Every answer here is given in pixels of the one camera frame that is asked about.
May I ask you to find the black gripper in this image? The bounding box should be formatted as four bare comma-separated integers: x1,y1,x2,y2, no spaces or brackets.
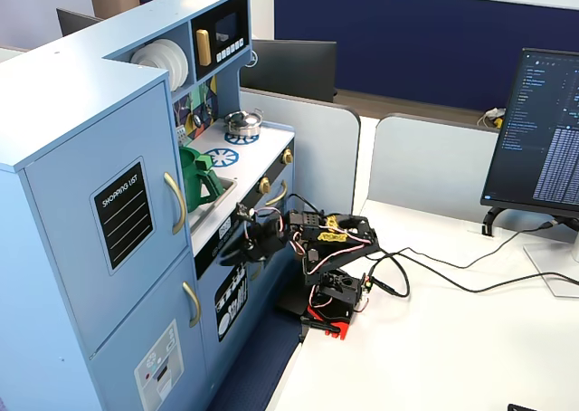
242,215,290,264

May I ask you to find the cabinet door with dishwasher sticker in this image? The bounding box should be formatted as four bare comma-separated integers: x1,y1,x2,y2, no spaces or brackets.
195,247,272,406

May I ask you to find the red arm base clamp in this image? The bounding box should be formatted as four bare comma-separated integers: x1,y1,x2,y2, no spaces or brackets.
299,304,353,342

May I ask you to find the freezer door with dispenser sticker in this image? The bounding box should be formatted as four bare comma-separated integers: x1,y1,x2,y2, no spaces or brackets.
89,250,214,411

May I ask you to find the fridge door with shopping list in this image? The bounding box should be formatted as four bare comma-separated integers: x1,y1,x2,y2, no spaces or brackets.
22,80,192,354

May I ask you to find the black flat plate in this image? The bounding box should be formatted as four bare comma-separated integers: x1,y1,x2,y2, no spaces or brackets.
275,288,313,317

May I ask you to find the green plastic pitcher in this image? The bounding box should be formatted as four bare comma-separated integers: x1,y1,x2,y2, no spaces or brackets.
178,145,225,215

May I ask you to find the grey desk divider panel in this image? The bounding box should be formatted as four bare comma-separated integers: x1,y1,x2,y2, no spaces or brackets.
367,113,504,214
239,87,362,214

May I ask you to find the silver toy pot with lid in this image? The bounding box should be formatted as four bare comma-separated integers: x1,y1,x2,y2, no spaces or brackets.
223,109,265,139

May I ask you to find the large black monitor back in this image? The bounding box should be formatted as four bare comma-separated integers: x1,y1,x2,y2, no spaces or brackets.
239,38,338,104

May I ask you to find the white toy plate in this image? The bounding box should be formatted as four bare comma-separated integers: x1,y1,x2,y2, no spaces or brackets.
147,40,185,90
157,38,190,86

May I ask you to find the white plates stack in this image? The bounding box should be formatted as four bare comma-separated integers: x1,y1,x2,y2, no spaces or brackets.
130,43,173,91

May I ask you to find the light blue toy kitchen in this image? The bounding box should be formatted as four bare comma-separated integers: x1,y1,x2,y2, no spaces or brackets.
0,0,298,411

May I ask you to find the white crumpled item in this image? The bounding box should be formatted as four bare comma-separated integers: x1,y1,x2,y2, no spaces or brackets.
477,106,507,127

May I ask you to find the small black monitor back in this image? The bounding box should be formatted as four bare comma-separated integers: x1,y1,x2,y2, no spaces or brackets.
55,7,105,38

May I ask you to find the lit computer monitor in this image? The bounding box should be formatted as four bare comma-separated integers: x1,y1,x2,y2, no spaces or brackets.
479,47,579,220

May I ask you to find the white monitor stand base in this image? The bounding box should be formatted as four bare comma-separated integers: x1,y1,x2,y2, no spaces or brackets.
523,242,579,300

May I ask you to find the white red servo wire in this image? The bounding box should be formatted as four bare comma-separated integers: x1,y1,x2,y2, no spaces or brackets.
246,205,293,234

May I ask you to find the blue oven door gold handle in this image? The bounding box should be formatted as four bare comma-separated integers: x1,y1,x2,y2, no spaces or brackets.
239,164,296,231

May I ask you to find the toy microwave door yellow handle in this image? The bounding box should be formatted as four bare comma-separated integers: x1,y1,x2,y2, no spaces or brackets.
189,0,252,82

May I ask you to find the black cable to arm base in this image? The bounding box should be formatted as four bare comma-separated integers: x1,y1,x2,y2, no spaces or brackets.
365,247,579,300

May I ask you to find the black cable to monitor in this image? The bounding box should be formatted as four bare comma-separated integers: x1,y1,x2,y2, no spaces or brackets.
375,219,558,271

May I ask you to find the black monitor stand bracket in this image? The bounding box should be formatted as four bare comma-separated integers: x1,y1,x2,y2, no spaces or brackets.
481,205,507,237

